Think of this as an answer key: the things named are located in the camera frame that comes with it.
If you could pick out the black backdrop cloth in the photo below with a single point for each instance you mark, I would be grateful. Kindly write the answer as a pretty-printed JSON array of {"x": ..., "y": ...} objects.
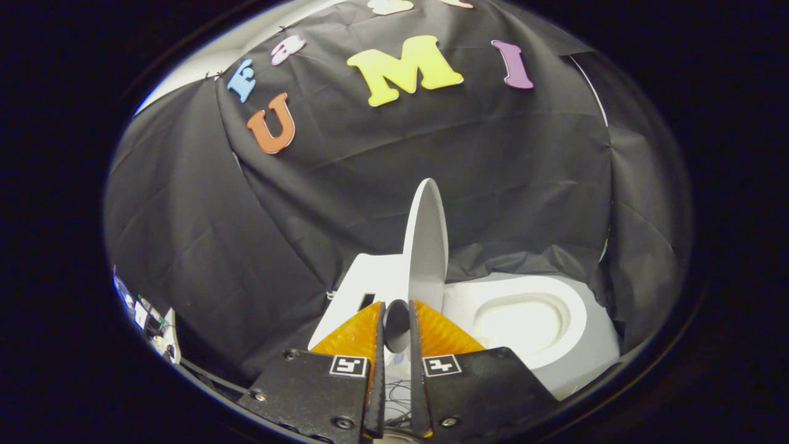
[{"x": 370, "y": 185}]

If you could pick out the white toilet bowl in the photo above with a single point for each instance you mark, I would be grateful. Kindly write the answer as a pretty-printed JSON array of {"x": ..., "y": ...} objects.
[{"x": 595, "y": 364}]

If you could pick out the white toilet lid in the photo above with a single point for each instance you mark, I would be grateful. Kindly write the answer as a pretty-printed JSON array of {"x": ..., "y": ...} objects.
[{"x": 425, "y": 246}]

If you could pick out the blurred white equipment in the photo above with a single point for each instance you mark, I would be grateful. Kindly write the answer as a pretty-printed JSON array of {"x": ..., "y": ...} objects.
[{"x": 163, "y": 336}]

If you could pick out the white toilet tank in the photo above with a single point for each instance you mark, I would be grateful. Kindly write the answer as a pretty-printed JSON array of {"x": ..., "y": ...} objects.
[{"x": 376, "y": 277}]

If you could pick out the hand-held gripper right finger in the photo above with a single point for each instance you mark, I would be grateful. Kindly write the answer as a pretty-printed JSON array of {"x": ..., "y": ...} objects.
[{"x": 481, "y": 385}]

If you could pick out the white toilet seat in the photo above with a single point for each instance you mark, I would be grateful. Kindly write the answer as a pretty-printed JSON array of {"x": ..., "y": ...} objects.
[{"x": 459, "y": 296}]

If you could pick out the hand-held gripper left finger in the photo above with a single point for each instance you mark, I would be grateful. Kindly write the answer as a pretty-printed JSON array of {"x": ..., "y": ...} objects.
[{"x": 308, "y": 388}]

